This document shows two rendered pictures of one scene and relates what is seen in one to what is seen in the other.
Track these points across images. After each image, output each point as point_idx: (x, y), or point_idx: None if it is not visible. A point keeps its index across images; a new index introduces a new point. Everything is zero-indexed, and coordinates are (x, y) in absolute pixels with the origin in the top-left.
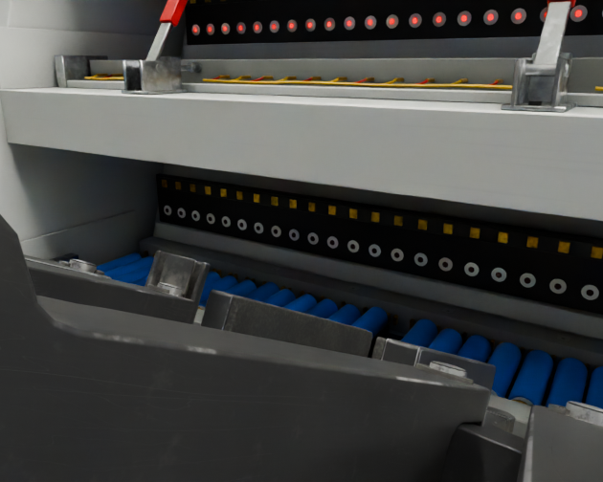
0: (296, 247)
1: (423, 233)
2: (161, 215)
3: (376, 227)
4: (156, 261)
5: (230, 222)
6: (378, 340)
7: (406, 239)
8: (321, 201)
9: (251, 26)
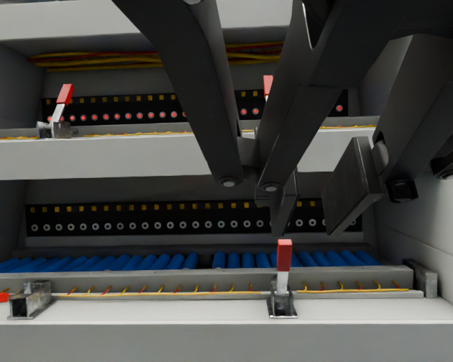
0: (134, 233)
1: (208, 210)
2: (28, 232)
3: (182, 212)
4: (256, 129)
5: (86, 226)
6: (354, 137)
7: (199, 215)
8: (149, 203)
9: (90, 116)
